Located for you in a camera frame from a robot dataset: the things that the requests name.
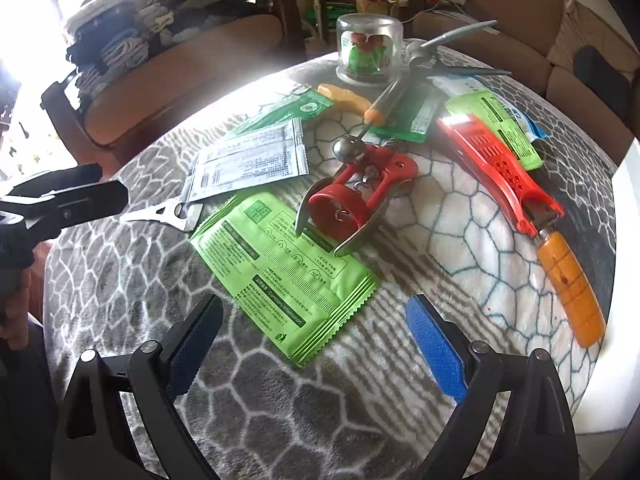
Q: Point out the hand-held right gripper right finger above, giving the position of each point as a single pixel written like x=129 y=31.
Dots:
x=435 y=352

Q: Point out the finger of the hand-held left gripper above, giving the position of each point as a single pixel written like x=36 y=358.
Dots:
x=85 y=205
x=60 y=179

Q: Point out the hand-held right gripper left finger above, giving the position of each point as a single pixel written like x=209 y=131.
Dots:
x=192 y=347

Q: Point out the large light green wipes packet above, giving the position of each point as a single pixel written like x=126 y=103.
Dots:
x=280 y=280

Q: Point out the green cartoon wipes packet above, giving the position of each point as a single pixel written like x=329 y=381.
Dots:
x=297 y=107

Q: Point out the green-topped container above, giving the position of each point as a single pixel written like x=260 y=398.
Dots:
x=370 y=45

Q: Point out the person's left hand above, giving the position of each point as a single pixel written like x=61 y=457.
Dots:
x=27 y=292

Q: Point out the silver metal bottle opener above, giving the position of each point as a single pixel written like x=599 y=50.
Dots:
x=160 y=216

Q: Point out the stack of folded clothes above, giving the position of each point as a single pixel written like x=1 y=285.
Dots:
x=125 y=25

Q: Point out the silver printed sachet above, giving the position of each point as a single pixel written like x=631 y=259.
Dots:
x=250 y=172
x=270 y=135

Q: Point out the red lever corkscrew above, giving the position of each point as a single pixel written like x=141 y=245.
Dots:
x=345 y=200

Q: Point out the metal melon baller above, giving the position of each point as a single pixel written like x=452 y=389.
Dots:
x=347 y=151

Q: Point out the dark green wipes packet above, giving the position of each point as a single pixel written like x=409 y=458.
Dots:
x=412 y=115

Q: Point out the small light green wipes packet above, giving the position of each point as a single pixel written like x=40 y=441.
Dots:
x=500 y=112

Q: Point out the white and blue wipes packet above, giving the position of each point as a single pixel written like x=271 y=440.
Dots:
x=457 y=84

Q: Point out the dark wooden chair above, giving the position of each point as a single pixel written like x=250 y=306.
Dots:
x=285 y=5

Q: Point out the black cushion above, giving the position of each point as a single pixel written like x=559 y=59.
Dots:
x=600 y=67

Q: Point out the brown armchair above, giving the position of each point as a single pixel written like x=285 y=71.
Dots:
x=520 y=5

